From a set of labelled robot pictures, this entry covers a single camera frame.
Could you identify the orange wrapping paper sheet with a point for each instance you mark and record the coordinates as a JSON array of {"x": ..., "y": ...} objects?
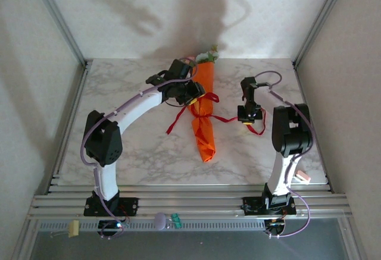
[{"x": 205, "y": 75}]

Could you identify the red ribbon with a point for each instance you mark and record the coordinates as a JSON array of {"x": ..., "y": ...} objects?
[{"x": 198, "y": 116}]

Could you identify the light blue fake flower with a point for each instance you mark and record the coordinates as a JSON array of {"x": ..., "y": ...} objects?
[{"x": 205, "y": 56}]

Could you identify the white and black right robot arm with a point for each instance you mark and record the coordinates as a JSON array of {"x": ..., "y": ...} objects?
[{"x": 291, "y": 135}]

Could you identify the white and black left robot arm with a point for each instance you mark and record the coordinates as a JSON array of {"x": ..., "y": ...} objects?
[{"x": 104, "y": 141}]

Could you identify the small pink block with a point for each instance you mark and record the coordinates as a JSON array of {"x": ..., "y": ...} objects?
[{"x": 303, "y": 176}]

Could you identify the small circuit board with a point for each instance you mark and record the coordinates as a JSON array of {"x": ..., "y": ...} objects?
[
  {"x": 111, "y": 226},
  {"x": 275, "y": 225}
]

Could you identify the purple oval pebble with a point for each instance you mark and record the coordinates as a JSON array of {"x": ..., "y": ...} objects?
[{"x": 159, "y": 221}]

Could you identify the yellow binder clip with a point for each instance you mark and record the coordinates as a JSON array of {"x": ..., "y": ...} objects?
[{"x": 73, "y": 228}]

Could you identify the aluminium table side rail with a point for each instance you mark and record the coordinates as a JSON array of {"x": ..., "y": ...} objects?
[
  {"x": 303, "y": 93},
  {"x": 78, "y": 93}
]

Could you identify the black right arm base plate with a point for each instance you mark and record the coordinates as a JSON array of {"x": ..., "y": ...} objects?
[{"x": 251, "y": 209}]

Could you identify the aluminium frame rail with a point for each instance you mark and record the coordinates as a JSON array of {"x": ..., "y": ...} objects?
[{"x": 193, "y": 205}]

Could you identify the aluminium frame post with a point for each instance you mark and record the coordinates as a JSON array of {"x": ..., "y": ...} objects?
[
  {"x": 60, "y": 19},
  {"x": 321, "y": 19}
]

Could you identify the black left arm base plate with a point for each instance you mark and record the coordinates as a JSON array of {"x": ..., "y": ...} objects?
[{"x": 131, "y": 205}]

